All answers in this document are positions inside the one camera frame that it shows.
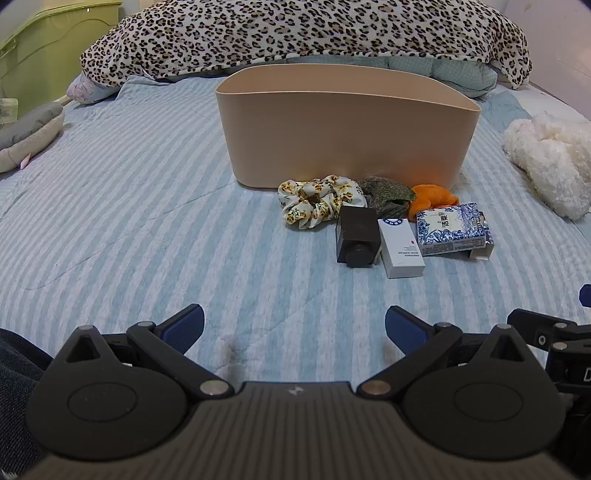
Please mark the beige plastic storage bin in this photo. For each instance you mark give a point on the beige plastic storage bin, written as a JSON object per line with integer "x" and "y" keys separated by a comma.
{"x": 323, "y": 138}

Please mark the grey plush toy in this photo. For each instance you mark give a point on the grey plush toy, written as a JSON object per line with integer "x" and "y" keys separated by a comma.
{"x": 27, "y": 127}

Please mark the leopard print blanket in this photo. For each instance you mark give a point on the leopard print blanket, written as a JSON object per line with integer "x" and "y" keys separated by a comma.
{"x": 277, "y": 32}

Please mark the pink floral pillow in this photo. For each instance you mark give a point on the pink floral pillow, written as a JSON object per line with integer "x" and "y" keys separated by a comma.
{"x": 87, "y": 90}

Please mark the floral white scrunchie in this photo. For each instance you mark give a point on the floral white scrunchie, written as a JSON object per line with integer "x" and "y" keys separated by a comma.
{"x": 300, "y": 213}

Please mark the white fluffy plush toy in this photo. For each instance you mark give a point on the white fluffy plush toy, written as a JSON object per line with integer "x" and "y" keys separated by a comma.
{"x": 549, "y": 157}

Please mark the blue patterned box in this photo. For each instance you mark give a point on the blue patterned box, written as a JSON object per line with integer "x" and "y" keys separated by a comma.
{"x": 448, "y": 228}

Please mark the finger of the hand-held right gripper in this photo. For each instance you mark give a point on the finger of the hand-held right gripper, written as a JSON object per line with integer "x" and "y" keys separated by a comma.
{"x": 531, "y": 327}
{"x": 585, "y": 294}

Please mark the dark green scrunchie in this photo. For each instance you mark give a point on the dark green scrunchie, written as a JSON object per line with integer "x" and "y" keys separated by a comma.
{"x": 383, "y": 194}

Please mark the blue striped bed sheet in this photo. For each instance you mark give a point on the blue striped bed sheet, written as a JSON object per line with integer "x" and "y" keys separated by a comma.
{"x": 138, "y": 230}

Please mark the green plastic storage box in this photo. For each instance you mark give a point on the green plastic storage box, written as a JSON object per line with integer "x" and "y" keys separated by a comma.
{"x": 37, "y": 55}

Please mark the orange scrunchie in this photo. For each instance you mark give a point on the orange scrunchie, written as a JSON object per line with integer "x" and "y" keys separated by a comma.
{"x": 429, "y": 196}

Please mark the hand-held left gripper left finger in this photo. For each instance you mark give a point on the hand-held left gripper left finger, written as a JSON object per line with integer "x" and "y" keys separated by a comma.
{"x": 184, "y": 330}

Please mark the clear plastic bag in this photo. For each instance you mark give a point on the clear plastic bag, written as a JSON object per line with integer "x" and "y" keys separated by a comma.
{"x": 7, "y": 110}

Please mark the white small box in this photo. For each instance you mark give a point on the white small box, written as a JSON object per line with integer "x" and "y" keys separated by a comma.
{"x": 399, "y": 249}

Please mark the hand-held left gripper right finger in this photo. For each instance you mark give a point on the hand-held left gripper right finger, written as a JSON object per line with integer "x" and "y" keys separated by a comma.
{"x": 406, "y": 330}

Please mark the person's jeans leg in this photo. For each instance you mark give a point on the person's jeans leg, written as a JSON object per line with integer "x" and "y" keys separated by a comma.
{"x": 18, "y": 397}

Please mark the black square bottle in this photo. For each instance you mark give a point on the black square bottle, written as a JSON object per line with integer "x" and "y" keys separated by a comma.
{"x": 355, "y": 230}

